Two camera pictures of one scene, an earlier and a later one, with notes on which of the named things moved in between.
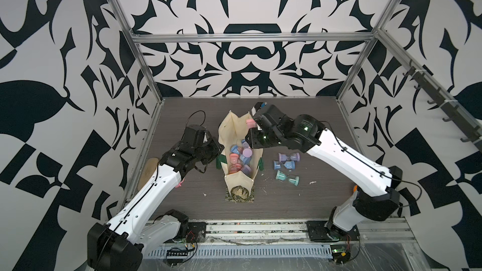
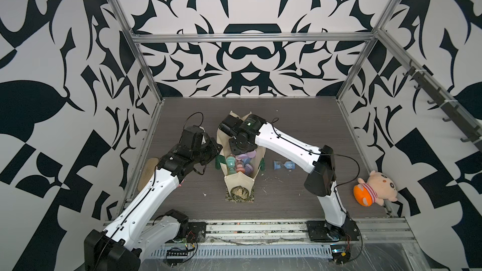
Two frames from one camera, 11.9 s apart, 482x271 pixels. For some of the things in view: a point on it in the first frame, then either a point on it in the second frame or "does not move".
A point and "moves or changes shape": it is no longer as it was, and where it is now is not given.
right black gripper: [250, 137] to [235, 149]
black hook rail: [473, 130] does not move
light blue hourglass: [290, 164] does not move
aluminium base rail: [273, 239] does not move
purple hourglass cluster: [247, 151] moves or changes shape
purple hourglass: [294, 157] moves or changes shape
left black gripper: [216, 150] does not move
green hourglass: [295, 180] to [231, 162]
